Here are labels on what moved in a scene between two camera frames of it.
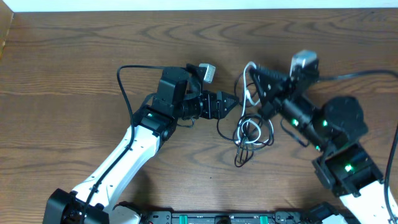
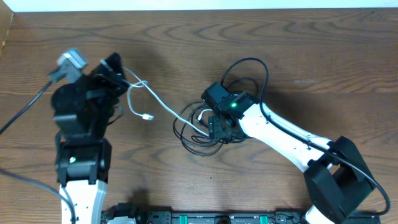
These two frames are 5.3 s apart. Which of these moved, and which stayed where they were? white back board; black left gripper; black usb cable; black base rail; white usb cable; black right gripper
Moved: black usb cable; black left gripper; white usb cable; black right gripper
Stayed: white back board; black base rail
